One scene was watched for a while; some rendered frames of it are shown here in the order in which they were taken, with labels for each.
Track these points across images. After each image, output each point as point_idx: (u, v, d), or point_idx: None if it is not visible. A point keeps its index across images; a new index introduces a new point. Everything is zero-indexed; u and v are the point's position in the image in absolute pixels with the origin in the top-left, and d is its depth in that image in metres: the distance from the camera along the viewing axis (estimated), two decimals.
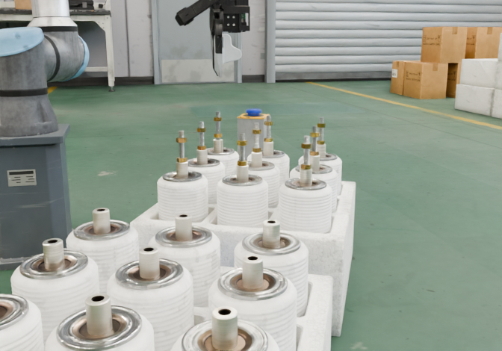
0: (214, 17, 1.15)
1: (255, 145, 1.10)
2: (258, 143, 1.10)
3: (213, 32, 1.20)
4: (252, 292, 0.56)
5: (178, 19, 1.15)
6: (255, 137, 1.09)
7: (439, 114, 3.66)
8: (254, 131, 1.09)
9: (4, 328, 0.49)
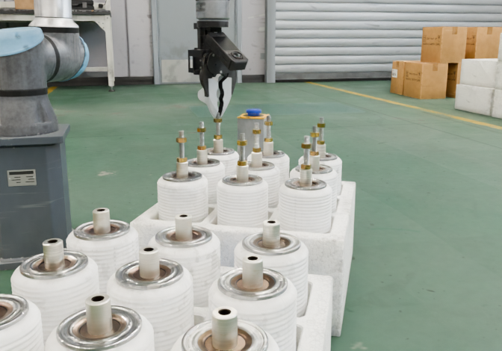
0: None
1: (255, 145, 1.10)
2: (258, 143, 1.10)
3: (215, 75, 1.20)
4: (252, 292, 0.56)
5: (246, 63, 1.15)
6: (255, 137, 1.09)
7: (439, 114, 3.66)
8: (254, 131, 1.09)
9: (4, 328, 0.49)
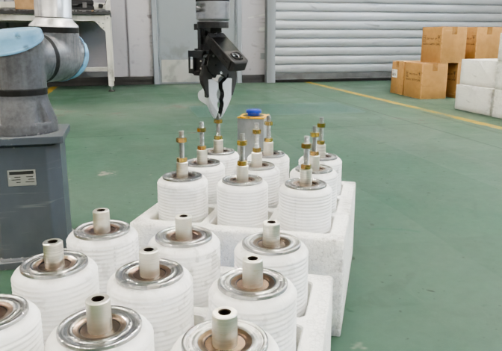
0: None
1: (255, 145, 1.10)
2: (258, 143, 1.10)
3: (215, 75, 1.20)
4: (252, 292, 0.56)
5: (246, 64, 1.15)
6: (255, 137, 1.09)
7: (439, 114, 3.66)
8: (254, 131, 1.09)
9: (4, 328, 0.49)
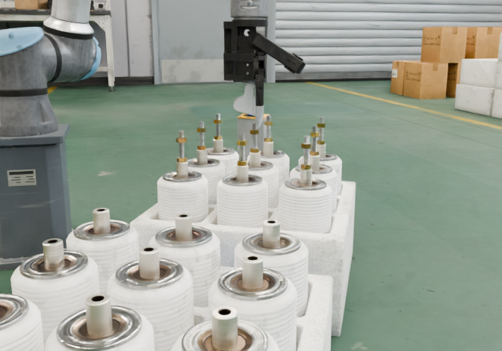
0: None
1: (255, 146, 1.10)
2: (257, 143, 1.10)
3: None
4: (252, 292, 0.56)
5: None
6: (254, 137, 1.09)
7: (439, 114, 3.66)
8: (255, 131, 1.09)
9: (4, 328, 0.49)
